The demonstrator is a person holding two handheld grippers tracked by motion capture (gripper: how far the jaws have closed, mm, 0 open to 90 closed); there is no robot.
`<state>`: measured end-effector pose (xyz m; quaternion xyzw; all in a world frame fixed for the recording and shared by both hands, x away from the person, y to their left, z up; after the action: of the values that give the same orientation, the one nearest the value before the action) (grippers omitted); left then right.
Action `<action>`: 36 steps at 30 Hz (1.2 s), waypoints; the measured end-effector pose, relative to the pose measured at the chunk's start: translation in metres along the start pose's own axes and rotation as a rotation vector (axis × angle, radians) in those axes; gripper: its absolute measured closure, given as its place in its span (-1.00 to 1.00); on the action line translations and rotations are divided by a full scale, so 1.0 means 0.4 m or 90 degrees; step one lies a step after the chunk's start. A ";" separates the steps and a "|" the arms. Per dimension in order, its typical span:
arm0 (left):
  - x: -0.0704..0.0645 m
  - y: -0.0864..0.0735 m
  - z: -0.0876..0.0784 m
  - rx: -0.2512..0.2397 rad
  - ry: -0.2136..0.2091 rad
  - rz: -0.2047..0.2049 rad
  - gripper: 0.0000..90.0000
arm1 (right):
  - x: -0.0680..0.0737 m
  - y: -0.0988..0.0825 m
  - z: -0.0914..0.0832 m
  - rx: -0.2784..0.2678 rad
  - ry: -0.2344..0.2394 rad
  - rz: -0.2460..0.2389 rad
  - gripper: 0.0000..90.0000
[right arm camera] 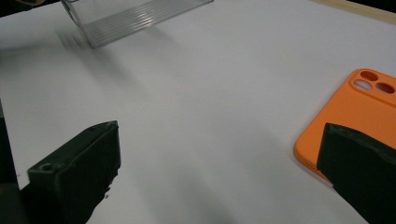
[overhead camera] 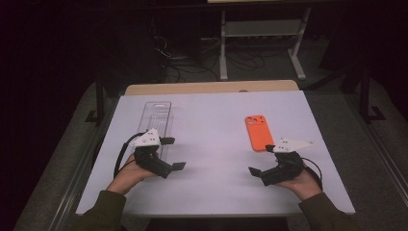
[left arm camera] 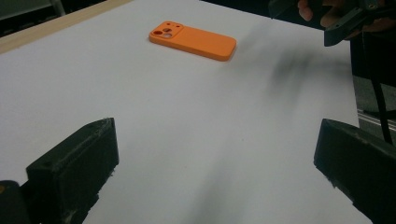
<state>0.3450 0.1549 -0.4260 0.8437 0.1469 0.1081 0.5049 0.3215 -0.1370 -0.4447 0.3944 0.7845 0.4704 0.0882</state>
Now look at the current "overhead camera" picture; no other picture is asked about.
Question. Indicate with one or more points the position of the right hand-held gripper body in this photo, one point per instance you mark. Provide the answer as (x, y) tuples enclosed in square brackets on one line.
[(285, 168)]

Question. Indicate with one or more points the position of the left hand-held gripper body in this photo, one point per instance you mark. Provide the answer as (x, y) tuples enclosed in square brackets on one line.
[(150, 160)]

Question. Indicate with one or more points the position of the orange phone case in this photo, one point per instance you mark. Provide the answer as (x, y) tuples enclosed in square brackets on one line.
[(258, 133)]

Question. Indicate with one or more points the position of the clear plastic packaging tray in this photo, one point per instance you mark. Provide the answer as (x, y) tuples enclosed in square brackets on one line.
[(158, 118)]

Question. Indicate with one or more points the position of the person's right hand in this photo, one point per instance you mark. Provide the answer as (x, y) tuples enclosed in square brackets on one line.
[(303, 187)]

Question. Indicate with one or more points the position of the person's left hand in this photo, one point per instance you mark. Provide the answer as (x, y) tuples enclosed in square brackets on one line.
[(130, 176)]

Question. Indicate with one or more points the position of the wooden table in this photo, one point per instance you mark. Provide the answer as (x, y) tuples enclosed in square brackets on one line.
[(208, 87)]

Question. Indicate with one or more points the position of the black metal stand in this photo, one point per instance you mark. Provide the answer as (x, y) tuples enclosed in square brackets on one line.
[(365, 93), (99, 96)]

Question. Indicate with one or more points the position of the white metal desk frame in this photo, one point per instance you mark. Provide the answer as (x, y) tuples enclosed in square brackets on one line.
[(260, 28)]

